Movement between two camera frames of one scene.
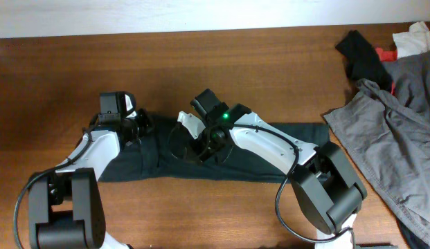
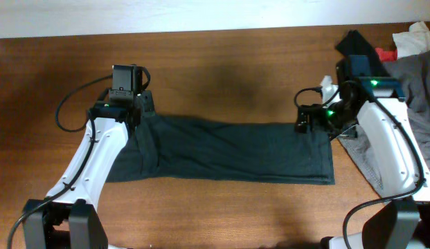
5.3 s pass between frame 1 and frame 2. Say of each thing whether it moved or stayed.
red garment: stayed
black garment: stayed
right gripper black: moved
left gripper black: moved
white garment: stayed
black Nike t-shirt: stayed
